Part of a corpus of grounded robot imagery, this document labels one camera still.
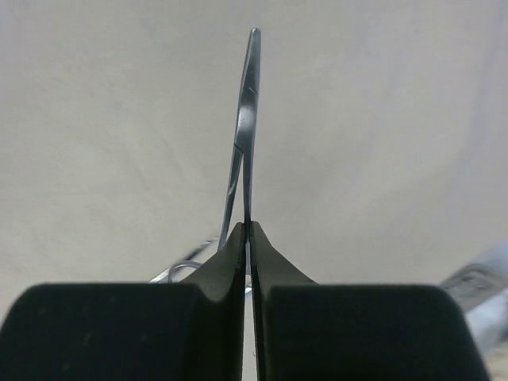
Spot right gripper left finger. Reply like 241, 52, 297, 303
1, 224, 245, 380

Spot beige cloth mat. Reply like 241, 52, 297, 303
1, 1, 507, 314

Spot steel hemostat forceps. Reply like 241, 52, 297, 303
216, 27, 263, 279

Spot small hemostat forceps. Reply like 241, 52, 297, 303
149, 237, 218, 283

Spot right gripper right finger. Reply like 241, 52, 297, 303
248, 223, 490, 380

